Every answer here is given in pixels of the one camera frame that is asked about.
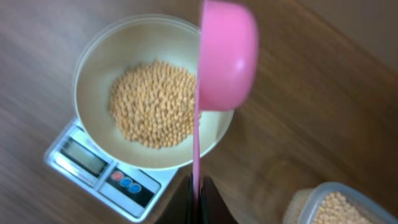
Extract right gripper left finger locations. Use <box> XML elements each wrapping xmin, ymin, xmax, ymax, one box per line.
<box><xmin>155</xmin><ymin>175</ymin><xmax>194</xmax><ymax>224</ymax></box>

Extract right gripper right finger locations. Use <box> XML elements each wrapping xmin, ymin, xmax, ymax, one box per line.
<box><xmin>200</xmin><ymin>176</ymin><xmax>238</xmax><ymax>224</ymax></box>

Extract pink plastic scoop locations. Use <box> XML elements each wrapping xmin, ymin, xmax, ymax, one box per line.
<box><xmin>193</xmin><ymin>1</ymin><xmax>259</xmax><ymax>203</ymax></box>

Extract white digital kitchen scale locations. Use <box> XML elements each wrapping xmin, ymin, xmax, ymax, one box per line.
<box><xmin>44</xmin><ymin>118</ymin><xmax>178</xmax><ymax>223</ymax></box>

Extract soybeans in bowl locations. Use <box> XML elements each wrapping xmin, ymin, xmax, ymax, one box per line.
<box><xmin>108</xmin><ymin>60</ymin><xmax>197</xmax><ymax>149</ymax></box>

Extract white bowl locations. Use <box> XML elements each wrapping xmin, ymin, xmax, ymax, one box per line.
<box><xmin>72</xmin><ymin>14</ymin><xmax>234</xmax><ymax>171</ymax></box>

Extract clear plastic container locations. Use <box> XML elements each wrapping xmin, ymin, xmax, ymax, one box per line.
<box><xmin>282</xmin><ymin>182</ymin><xmax>397</xmax><ymax>224</ymax></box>

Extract pile of soybeans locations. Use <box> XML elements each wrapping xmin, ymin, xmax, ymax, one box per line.
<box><xmin>313</xmin><ymin>192</ymin><xmax>372</xmax><ymax>224</ymax></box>

